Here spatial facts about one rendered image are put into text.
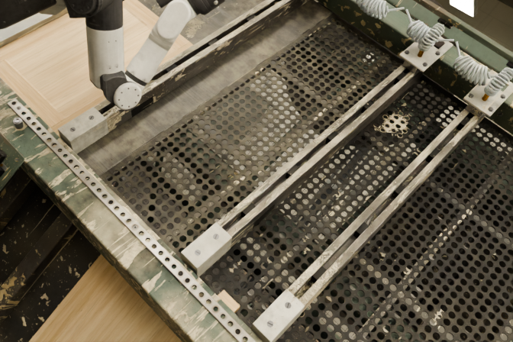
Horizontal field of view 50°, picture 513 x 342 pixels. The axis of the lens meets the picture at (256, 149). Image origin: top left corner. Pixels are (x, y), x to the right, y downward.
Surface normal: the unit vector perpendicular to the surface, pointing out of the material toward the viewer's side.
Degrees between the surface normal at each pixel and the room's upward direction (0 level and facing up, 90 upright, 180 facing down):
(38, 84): 58
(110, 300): 90
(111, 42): 90
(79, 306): 90
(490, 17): 90
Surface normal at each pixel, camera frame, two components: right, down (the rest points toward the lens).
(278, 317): 0.11, -0.57
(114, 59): 0.58, 0.51
